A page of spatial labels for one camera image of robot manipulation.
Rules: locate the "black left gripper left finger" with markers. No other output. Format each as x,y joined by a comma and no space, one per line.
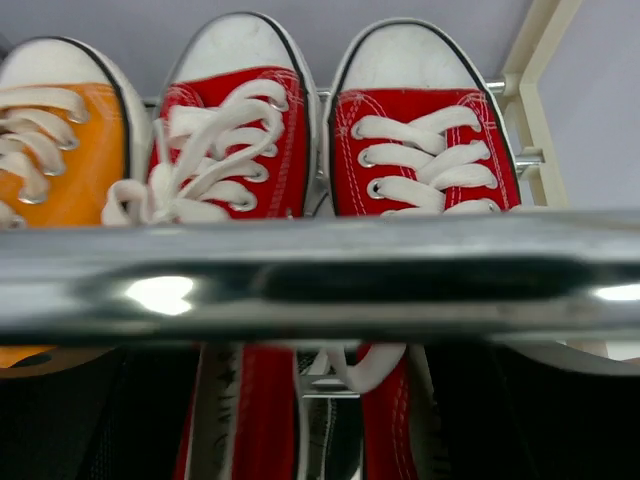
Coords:
95,413

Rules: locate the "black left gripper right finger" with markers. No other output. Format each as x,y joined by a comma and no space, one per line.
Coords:
536,411

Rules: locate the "cream metal shoe shelf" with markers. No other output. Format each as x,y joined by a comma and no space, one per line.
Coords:
530,275

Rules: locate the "black canvas sneaker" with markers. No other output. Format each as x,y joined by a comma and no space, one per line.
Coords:
331,444

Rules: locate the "orange canvas sneaker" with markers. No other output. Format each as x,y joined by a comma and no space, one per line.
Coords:
72,125

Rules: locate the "red canvas sneaker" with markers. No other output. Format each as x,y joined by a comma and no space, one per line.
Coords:
410,129
234,140

